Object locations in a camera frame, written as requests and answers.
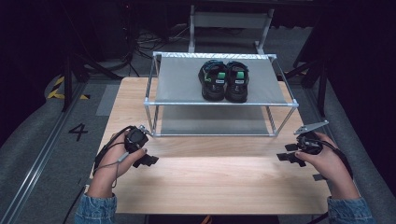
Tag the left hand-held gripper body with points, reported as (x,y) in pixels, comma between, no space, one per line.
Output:
(136,140)

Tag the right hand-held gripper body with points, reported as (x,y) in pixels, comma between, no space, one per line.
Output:
(308,143)

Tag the grey metal-frame shoe rack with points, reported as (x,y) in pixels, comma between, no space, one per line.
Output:
(180,81)

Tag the person's right hand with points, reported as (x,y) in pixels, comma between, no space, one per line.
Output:
(327,165)

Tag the person's left hand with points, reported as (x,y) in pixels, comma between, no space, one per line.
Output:
(112,161)

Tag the black tripod stand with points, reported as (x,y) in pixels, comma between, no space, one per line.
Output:
(70,81)
(320,87)

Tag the yellow and black floor tape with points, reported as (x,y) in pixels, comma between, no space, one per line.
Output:
(57,88)

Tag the metal floor rail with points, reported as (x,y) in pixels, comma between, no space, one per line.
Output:
(37,155)

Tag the grey metal stand frame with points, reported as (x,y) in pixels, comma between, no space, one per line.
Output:
(230,20)

